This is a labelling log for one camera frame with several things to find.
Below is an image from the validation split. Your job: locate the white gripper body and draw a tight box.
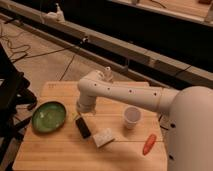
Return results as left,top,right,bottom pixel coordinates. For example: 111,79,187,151
76,101,95,113

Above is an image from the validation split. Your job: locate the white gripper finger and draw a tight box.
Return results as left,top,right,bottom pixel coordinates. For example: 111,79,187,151
75,114,81,120

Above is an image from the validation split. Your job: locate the black eraser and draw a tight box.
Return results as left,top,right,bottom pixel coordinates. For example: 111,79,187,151
75,117,91,138

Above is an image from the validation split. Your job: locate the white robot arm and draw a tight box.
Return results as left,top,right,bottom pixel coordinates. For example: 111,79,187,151
76,70,213,171

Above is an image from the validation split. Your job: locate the white sponge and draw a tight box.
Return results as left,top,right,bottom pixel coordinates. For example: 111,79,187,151
93,128,114,148

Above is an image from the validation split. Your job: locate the green bowl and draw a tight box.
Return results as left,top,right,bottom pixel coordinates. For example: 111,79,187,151
32,101,66,133

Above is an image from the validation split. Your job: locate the small white bottle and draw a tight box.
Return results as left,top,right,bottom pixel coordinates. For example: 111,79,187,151
104,67,113,82

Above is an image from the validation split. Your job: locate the translucent plastic cup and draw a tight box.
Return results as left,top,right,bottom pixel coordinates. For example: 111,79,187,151
123,106,141,129

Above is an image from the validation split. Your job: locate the black chair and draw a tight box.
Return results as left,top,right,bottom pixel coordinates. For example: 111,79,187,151
0,44,37,164

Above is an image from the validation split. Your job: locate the orange carrot toy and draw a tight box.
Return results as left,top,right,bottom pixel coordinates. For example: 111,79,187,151
142,134,157,155

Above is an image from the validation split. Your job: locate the black floor cable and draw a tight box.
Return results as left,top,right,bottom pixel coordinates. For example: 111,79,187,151
0,19,88,82

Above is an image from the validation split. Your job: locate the white object on rail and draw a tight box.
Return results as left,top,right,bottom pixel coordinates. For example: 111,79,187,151
45,4,65,22

